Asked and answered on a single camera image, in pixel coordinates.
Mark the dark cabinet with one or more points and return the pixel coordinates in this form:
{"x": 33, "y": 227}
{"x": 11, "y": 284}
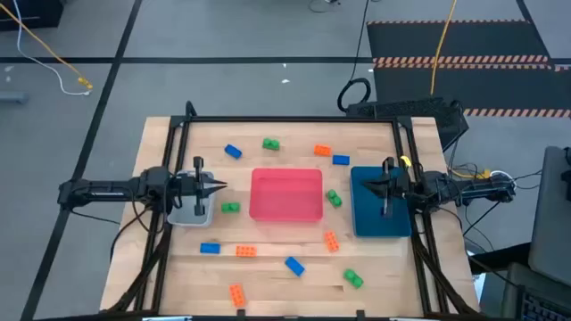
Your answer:
{"x": 31, "y": 13}

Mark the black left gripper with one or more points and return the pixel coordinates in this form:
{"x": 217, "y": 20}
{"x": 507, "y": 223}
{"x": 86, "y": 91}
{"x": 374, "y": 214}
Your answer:
{"x": 187, "y": 186}

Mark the green toy brick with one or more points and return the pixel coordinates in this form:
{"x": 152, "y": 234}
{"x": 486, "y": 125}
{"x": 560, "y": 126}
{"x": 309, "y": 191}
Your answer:
{"x": 230, "y": 207}
{"x": 270, "y": 144}
{"x": 353, "y": 278}
{"x": 334, "y": 198}

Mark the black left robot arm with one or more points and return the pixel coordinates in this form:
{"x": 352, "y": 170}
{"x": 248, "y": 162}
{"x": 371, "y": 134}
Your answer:
{"x": 102, "y": 189}

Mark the grey plastic bin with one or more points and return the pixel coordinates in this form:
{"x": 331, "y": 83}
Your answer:
{"x": 185, "y": 215}

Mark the orange toy brick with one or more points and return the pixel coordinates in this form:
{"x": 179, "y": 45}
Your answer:
{"x": 332, "y": 241}
{"x": 237, "y": 295}
{"x": 322, "y": 150}
{"x": 245, "y": 251}

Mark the teal plastic bin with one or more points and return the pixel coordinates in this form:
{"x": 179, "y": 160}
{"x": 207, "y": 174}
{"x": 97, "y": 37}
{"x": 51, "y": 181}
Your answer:
{"x": 370, "y": 214}

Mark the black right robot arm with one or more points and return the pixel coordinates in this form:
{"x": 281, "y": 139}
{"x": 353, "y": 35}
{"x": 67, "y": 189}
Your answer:
{"x": 468, "y": 189}

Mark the black aluminium table frame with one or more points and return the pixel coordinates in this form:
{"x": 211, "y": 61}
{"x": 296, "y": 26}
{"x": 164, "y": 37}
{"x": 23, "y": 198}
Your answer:
{"x": 290, "y": 119}

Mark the blue toy brick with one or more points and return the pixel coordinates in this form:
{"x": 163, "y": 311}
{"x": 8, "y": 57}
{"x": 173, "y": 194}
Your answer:
{"x": 295, "y": 266}
{"x": 341, "y": 160}
{"x": 210, "y": 248}
{"x": 233, "y": 151}

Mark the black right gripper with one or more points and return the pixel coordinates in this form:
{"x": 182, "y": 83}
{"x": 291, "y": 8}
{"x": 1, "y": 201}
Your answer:
{"x": 397, "y": 185}

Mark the black keyboard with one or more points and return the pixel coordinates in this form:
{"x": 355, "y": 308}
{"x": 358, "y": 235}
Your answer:
{"x": 544, "y": 310}

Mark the black hazard-striped floor mat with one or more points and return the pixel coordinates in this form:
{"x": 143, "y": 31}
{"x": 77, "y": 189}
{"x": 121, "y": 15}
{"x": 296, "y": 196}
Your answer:
{"x": 468, "y": 40}

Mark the pink translucent plastic bin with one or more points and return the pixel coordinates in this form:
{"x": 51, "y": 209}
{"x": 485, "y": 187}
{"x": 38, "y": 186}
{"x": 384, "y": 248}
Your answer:
{"x": 285, "y": 195}

